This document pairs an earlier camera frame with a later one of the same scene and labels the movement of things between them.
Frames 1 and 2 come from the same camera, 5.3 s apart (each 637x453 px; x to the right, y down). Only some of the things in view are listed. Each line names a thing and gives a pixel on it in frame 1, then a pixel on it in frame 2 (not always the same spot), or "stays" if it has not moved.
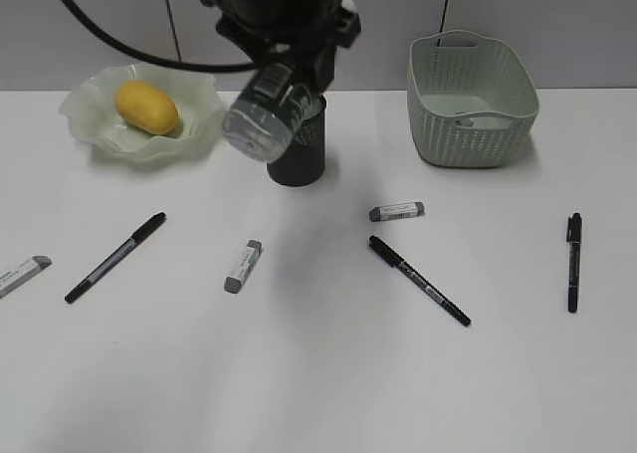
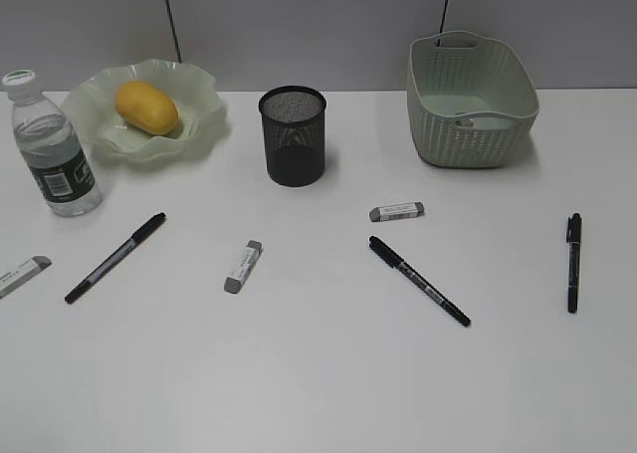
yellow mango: [146, 108] stays
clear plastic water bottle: [266, 131] → [50, 149]
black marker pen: [137, 235] stays
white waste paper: [468, 122] stays
